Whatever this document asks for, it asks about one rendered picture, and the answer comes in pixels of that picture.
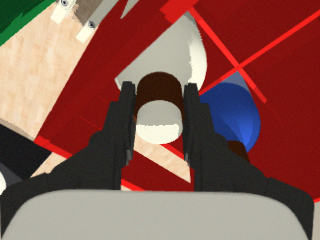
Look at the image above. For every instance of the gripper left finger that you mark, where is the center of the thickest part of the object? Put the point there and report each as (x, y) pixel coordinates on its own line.
(98, 166)

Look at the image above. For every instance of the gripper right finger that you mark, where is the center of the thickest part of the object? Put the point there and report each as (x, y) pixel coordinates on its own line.
(218, 169)

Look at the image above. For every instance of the red plastic bottle crate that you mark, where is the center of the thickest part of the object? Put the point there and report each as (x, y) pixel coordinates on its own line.
(285, 78)

